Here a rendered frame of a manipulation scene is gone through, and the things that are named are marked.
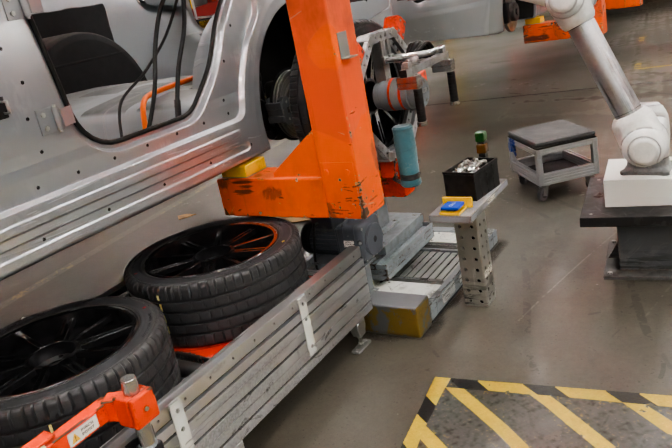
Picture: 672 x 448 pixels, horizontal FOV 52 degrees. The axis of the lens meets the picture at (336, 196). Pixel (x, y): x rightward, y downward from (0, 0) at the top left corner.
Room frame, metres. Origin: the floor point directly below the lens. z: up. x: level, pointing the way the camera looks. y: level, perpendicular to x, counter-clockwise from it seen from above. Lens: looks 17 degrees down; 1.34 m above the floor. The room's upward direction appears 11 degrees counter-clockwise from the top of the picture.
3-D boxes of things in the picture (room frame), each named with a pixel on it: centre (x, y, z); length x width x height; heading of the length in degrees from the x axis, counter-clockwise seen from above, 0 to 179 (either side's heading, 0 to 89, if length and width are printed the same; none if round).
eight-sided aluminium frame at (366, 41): (2.93, -0.30, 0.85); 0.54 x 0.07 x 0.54; 145
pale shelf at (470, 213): (2.57, -0.52, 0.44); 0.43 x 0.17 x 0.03; 145
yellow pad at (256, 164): (2.73, 0.35, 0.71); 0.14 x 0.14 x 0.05; 55
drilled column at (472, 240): (2.54, -0.50, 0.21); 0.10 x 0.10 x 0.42; 55
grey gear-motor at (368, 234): (2.77, 0.05, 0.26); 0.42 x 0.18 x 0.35; 55
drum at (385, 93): (2.89, -0.36, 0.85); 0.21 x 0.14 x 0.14; 55
